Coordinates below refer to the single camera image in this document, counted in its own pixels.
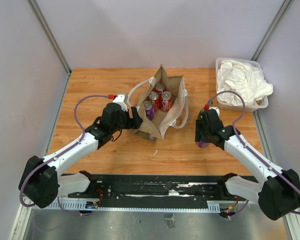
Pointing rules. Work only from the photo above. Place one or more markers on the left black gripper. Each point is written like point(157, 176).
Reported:
point(134, 123)

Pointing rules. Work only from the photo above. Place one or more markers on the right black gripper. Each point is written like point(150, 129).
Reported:
point(200, 135)

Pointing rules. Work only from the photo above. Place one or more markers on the purple soda can front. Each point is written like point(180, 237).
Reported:
point(202, 144)

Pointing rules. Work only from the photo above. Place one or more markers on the purple soda can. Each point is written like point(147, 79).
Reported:
point(202, 144)
point(149, 110)

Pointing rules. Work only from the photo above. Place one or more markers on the red cola can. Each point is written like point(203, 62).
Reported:
point(154, 98)
point(166, 101)
point(160, 88)

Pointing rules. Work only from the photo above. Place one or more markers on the red cola can back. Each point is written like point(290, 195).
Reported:
point(160, 88)

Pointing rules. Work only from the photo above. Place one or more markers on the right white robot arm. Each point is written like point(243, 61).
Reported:
point(276, 191)

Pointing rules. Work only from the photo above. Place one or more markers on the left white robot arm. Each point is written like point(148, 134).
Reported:
point(43, 179)

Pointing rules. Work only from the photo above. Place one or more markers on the purple soda can left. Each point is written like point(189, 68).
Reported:
point(149, 110)

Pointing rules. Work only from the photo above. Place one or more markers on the crumpled white cloth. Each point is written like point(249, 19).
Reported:
point(240, 80)

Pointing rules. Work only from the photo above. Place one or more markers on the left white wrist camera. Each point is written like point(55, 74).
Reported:
point(121, 99)

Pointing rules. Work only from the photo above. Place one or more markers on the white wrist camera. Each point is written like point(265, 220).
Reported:
point(121, 99)
point(216, 109)

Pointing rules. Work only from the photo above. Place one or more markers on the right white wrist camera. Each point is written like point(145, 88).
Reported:
point(216, 109)

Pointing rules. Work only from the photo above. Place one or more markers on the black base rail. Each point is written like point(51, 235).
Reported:
point(154, 185)

